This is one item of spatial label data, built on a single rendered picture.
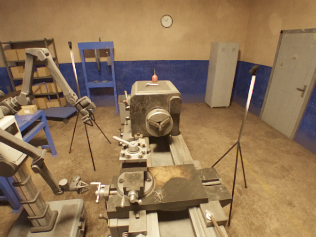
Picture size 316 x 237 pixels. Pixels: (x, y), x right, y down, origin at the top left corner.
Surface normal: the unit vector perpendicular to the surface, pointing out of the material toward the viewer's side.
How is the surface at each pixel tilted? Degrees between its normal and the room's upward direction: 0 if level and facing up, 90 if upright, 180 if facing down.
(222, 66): 90
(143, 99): 90
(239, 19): 90
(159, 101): 90
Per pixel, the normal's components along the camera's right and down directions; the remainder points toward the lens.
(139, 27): 0.11, 0.42
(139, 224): 0.00, -0.90
